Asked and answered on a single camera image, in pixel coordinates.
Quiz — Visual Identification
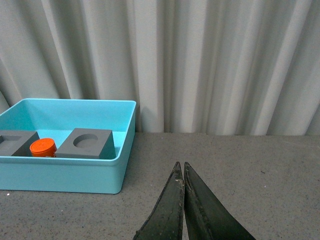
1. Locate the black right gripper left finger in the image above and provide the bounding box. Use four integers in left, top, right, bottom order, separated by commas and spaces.
133, 162, 185, 240

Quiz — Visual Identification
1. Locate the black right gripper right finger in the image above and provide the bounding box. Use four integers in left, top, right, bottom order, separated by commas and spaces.
184, 162, 254, 240

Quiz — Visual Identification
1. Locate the gray cube with round hole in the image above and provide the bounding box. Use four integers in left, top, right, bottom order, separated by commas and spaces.
55, 128, 116, 160

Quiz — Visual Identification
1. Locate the orange cylinder part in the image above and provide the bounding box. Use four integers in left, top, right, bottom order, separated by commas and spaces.
29, 138, 57, 158

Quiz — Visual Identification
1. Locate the gray block with square recess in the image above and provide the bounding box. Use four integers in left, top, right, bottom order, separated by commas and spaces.
0, 130, 40, 157

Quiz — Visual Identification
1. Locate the light blue plastic box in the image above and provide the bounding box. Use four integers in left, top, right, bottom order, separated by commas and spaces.
0, 98, 136, 194

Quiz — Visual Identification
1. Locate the white pleated curtain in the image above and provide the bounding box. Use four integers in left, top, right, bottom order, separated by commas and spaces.
0, 0, 320, 136

